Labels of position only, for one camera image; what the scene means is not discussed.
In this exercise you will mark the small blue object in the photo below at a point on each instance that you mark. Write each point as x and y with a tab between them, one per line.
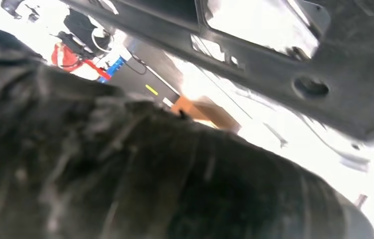
116	66

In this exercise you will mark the brown cardboard box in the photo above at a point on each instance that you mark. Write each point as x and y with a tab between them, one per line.
213	115

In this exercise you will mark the flat black case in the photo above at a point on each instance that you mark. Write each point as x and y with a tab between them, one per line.
134	82

